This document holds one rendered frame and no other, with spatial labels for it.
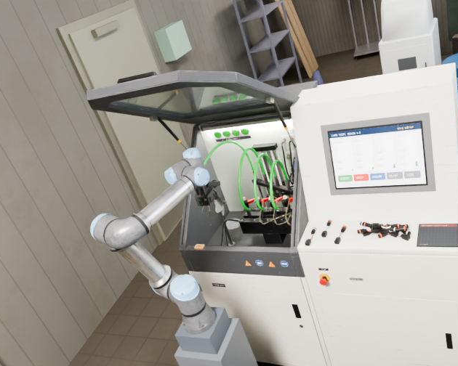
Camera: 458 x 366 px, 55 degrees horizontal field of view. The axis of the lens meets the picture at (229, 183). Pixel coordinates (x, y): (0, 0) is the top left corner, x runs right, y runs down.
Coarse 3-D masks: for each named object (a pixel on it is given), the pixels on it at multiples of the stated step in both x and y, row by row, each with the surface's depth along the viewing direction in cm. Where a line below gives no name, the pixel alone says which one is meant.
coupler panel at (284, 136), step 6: (282, 132) 242; (282, 138) 244; (288, 138) 242; (294, 138) 240; (288, 144) 244; (294, 144) 242; (288, 150) 246; (294, 150) 245; (288, 156) 246; (294, 156) 243; (288, 162) 250
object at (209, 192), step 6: (198, 186) 201; (204, 186) 205; (198, 192) 205; (204, 192) 204; (210, 192) 205; (198, 198) 205; (204, 198) 203; (210, 198) 205; (198, 204) 208; (204, 204) 205; (210, 204) 204
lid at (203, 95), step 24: (192, 72) 156; (216, 72) 159; (96, 96) 174; (120, 96) 173; (144, 96) 184; (168, 96) 188; (192, 96) 191; (216, 96) 194; (240, 96) 198; (264, 96) 192; (288, 96) 206; (168, 120) 244; (192, 120) 250; (216, 120) 256
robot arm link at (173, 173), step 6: (180, 162) 195; (186, 162) 195; (168, 168) 193; (174, 168) 191; (180, 168) 189; (168, 174) 191; (174, 174) 190; (180, 174) 188; (168, 180) 193; (174, 180) 190
